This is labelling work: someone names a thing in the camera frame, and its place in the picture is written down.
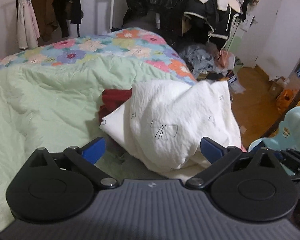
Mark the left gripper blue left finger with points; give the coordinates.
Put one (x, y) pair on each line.
(94, 150)

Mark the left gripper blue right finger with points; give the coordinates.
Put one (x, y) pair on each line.
(211, 150)

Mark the white bow-print blanket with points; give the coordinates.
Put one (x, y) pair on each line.
(164, 121)

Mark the dark red cloth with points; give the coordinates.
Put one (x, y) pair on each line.
(111, 100)

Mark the light green quilt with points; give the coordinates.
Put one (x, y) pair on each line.
(56, 107)

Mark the light blue plush slipper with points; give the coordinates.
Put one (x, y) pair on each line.
(288, 135)

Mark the clutter pile on floor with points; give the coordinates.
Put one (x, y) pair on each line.
(206, 61)

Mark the floral patchwork bedspread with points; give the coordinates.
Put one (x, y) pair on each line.
(134, 43)

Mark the brown hanging jacket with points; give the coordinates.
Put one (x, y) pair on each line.
(46, 19)

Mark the white hanging garment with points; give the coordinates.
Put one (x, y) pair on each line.
(24, 42)

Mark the pink hanging garment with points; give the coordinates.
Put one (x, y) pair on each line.
(31, 24)

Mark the black hanging jacket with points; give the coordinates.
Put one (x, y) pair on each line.
(67, 10)

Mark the white coat stand pole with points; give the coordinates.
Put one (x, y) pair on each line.
(111, 14)

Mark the black clothes rack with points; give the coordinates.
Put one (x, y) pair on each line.
(17, 11)

